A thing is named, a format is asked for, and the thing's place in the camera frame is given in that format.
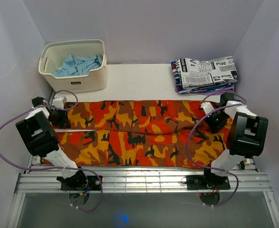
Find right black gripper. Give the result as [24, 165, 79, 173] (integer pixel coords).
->
[203, 110, 231, 134]

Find orange camouflage trousers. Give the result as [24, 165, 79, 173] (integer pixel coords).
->
[58, 100, 232, 169]

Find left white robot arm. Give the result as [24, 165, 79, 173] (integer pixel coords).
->
[16, 96, 88, 190]

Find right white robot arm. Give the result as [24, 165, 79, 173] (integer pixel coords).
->
[201, 93, 269, 189]

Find purple folded trousers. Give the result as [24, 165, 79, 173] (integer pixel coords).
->
[175, 83, 234, 95]

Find blue patterned folded trousers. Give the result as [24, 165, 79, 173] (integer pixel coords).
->
[170, 61, 231, 95]

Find newspaper print folded trousers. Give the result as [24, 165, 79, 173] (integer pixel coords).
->
[176, 57, 239, 88]

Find light blue cloth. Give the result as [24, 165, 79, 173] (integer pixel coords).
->
[52, 55, 103, 77]

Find white perforated plastic basket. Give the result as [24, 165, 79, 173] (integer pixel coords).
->
[38, 39, 107, 93]

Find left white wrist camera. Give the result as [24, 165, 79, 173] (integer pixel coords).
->
[51, 96, 67, 111]

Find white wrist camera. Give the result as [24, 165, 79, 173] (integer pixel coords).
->
[51, 96, 67, 111]
[200, 102, 217, 117]

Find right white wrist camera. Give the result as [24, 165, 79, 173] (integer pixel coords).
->
[200, 102, 217, 117]

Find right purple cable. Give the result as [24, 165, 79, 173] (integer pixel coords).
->
[185, 92, 249, 208]

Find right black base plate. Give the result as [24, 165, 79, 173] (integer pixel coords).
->
[186, 175, 231, 190]

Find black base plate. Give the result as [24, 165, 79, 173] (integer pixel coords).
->
[59, 175, 103, 191]
[186, 175, 231, 190]

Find aluminium rail frame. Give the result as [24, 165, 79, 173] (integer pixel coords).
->
[11, 160, 279, 228]

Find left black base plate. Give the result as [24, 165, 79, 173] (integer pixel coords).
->
[59, 175, 103, 191]

